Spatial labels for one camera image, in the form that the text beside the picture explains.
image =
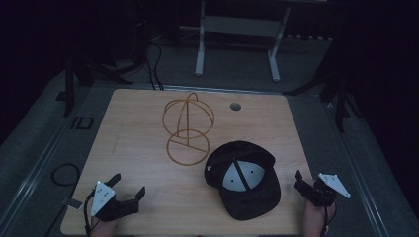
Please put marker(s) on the black tripod stand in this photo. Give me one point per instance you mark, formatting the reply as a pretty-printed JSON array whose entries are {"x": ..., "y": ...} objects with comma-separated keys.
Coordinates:
[
  {"x": 336, "y": 89},
  {"x": 85, "y": 72}
]

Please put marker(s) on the person's left hand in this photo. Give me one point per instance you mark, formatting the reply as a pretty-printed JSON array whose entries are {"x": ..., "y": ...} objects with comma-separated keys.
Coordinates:
[{"x": 103, "y": 227}]

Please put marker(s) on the person's right hand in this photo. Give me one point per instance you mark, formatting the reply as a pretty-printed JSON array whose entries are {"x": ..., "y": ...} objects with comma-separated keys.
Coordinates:
[{"x": 316, "y": 219}]

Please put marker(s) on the white metal desk frame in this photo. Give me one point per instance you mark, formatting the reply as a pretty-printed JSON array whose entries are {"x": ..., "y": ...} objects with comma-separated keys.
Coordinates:
[{"x": 240, "y": 29}]

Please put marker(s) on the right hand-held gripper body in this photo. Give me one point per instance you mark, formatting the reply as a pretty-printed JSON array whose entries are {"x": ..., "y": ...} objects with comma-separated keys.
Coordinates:
[{"x": 324, "y": 189}]

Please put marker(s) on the grey tape strip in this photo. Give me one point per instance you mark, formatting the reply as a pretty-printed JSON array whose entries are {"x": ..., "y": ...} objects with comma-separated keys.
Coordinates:
[{"x": 73, "y": 203}]

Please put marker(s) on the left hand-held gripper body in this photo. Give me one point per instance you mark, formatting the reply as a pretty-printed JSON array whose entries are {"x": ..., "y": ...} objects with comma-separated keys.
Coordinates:
[{"x": 105, "y": 200}]

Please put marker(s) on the black baseball cap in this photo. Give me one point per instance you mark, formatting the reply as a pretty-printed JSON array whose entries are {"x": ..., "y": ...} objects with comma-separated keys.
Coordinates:
[{"x": 242, "y": 179}]

